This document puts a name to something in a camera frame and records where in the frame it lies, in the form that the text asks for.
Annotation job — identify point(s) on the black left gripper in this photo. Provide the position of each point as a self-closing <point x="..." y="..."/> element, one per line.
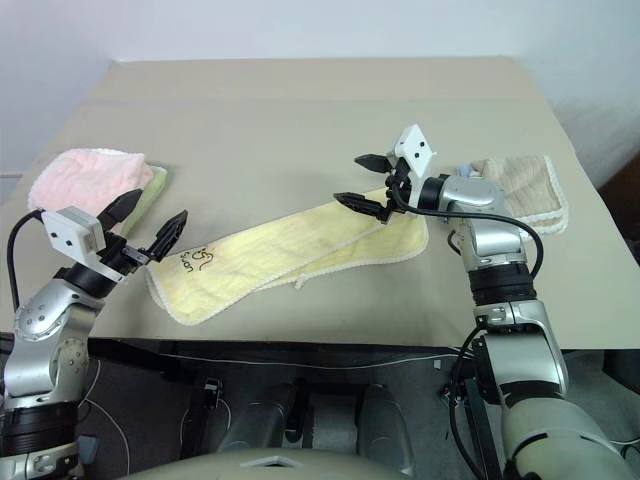
<point x="117" y="252"/>

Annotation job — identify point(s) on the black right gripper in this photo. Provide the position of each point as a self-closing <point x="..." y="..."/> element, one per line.
<point x="392" y="175"/>

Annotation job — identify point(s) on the yellow towel with white trim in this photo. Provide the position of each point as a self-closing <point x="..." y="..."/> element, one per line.
<point x="280" y="245"/>

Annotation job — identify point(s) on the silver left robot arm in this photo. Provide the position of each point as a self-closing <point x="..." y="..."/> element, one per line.
<point x="45" y="320"/>

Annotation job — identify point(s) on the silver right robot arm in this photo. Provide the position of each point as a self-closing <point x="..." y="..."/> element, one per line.
<point x="495" y="240"/>

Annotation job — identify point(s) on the green folded towel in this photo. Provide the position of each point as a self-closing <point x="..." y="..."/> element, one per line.
<point x="152" y="187"/>

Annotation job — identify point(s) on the pink fluffy folded towel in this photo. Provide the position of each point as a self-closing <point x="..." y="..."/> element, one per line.
<point x="85" y="175"/>

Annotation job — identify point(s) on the blue folded towel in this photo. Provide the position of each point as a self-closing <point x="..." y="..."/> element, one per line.
<point x="467" y="170"/>

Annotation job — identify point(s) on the beige folded towel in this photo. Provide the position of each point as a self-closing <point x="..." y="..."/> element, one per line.
<point x="530" y="190"/>

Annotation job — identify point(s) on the dark rounded robot leg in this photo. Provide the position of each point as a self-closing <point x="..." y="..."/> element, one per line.
<point x="380" y="415"/>
<point x="260" y="415"/>

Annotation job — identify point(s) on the grey robot torso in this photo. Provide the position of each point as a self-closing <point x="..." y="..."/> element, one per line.
<point x="250" y="467"/>

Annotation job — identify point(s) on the black metal table leg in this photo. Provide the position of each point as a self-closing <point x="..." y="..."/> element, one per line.
<point x="480" y="425"/>

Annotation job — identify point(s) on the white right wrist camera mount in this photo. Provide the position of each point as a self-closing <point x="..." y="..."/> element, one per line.
<point x="417" y="147"/>

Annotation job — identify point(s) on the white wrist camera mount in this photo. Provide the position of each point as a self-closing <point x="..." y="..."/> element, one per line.
<point x="67" y="232"/>
<point x="417" y="147"/>

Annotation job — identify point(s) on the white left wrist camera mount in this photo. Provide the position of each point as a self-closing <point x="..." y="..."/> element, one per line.
<point x="67" y="232"/>

